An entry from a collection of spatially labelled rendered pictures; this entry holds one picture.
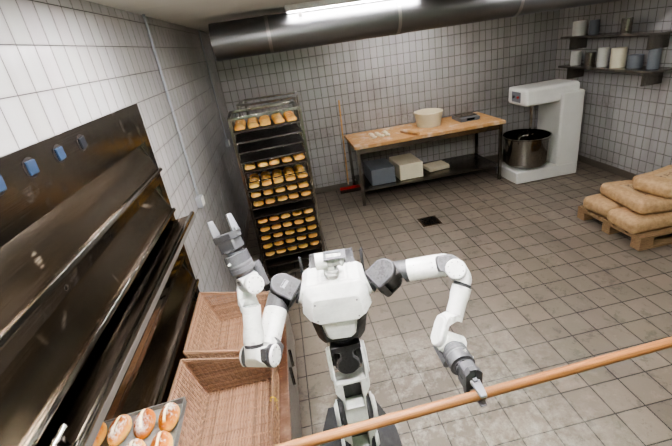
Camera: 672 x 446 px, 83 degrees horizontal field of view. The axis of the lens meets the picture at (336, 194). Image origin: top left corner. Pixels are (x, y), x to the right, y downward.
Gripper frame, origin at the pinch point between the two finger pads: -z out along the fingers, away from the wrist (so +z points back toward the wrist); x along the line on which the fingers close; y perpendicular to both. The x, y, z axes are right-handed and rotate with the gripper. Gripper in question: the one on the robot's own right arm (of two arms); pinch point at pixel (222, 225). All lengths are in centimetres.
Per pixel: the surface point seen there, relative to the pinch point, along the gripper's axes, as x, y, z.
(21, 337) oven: -25, 56, 5
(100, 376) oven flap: -32, 41, 27
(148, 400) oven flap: -68, 18, 56
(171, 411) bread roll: -23, 32, 49
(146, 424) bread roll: -28, 38, 48
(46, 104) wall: -32, 19, -63
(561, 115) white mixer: 97, -519, 60
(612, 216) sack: 109, -358, 158
